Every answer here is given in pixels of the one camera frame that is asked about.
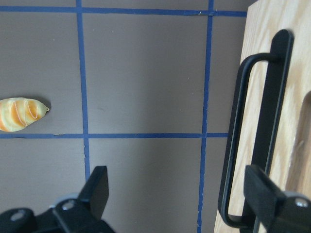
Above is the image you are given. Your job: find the black metal drawer handle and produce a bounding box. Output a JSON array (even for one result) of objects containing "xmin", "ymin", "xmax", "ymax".
[{"xmin": 218, "ymin": 29, "xmax": 294, "ymax": 233}]

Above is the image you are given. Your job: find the toy bread croissant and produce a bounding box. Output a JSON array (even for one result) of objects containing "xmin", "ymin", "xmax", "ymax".
[{"xmin": 0, "ymin": 97, "xmax": 50, "ymax": 133}]

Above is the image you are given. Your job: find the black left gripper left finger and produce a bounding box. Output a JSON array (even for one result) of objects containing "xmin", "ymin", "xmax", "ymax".
[{"xmin": 0, "ymin": 166, "xmax": 114, "ymax": 233}]

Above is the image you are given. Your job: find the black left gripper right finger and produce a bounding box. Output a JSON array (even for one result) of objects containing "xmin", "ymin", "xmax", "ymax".
[{"xmin": 240, "ymin": 165, "xmax": 311, "ymax": 233}]

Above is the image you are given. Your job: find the light wood drawer front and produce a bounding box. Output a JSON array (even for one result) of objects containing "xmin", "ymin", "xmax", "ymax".
[{"xmin": 214, "ymin": 0, "xmax": 311, "ymax": 233}]

